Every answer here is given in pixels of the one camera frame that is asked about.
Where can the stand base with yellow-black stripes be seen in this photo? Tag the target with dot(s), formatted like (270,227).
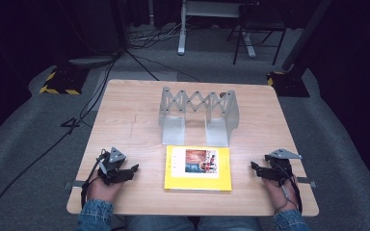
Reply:
(289,85)
(61,84)

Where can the person's left leg in jeans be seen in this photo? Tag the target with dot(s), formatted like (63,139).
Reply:
(160,224)

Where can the yellow book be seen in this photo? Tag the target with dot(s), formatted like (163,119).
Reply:
(197,183)

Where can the person's right leg in jeans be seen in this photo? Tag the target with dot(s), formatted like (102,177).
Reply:
(231,224)

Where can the black chair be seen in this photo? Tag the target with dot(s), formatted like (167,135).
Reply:
(257,24)

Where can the grey metal expandable book rack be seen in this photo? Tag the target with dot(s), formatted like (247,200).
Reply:
(173,128)

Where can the grey metal table bracket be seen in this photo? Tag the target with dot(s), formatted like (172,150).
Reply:
(74,184)
(308,183)

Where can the person's left hand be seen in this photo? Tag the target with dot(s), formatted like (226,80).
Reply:
(102,191)

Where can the person's right hand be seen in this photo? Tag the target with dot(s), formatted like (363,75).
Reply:
(279,197)

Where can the person's leg in jeans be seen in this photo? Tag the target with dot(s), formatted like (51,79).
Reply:
(231,224)
(160,224)

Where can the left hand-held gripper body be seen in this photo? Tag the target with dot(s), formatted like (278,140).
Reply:
(115,163)

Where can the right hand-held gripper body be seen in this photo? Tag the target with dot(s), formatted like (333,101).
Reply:
(279,168)

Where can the white desk frame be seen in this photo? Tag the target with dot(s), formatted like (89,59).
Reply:
(182,38)

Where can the dark metal stand post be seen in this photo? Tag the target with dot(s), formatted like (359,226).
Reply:
(305,35)

